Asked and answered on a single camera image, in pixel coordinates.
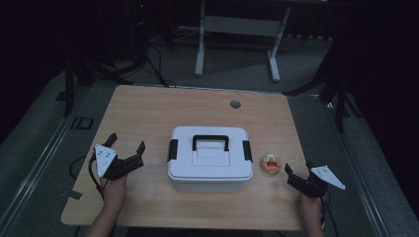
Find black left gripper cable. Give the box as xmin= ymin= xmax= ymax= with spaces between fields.
xmin=87 ymin=155 xmax=107 ymax=199

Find person's left hand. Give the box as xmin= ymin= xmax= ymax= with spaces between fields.
xmin=100 ymin=175 xmax=128 ymax=207

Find white storage box black handle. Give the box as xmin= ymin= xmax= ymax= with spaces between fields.
xmin=166 ymin=125 xmax=255 ymax=194

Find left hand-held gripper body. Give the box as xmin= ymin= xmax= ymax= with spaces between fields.
xmin=94 ymin=143 xmax=145 ymax=182

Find black metal stand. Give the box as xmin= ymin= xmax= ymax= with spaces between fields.
xmin=282 ymin=33 xmax=364 ymax=133
xmin=62 ymin=48 xmax=133 ymax=119

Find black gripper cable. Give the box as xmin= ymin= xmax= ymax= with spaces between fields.
xmin=319 ymin=190 xmax=340 ymax=237
xmin=87 ymin=155 xmax=107 ymax=199

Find white metal desk frame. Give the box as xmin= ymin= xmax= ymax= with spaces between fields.
xmin=194 ymin=0 xmax=293 ymax=83

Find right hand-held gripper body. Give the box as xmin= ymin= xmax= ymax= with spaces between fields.
xmin=286 ymin=165 xmax=347 ymax=199

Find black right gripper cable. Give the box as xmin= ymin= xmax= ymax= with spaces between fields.
xmin=319 ymin=190 xmax=340 ymax=237

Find aluminium floor rail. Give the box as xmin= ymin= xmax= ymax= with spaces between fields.
xmin=324 ymin=100 xmax=393 ymax=237
xmin=0 ymin=86 xmax=92 ymax=231

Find black floor cables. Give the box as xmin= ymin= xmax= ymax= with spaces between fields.
xmin=143 ymin=42 xmax=178 ymax=89

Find person's right hand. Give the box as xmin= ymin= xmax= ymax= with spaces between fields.
xmin=298 ymin=194 xmax=326 ymax=217

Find dark floor tape piece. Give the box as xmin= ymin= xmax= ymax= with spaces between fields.
xmin=60 ymin=189 xmax=84 ymax=201

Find dark equipment tower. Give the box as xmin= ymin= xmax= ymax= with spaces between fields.
xmin=128 ymin=0 xmax=150 ymax=68

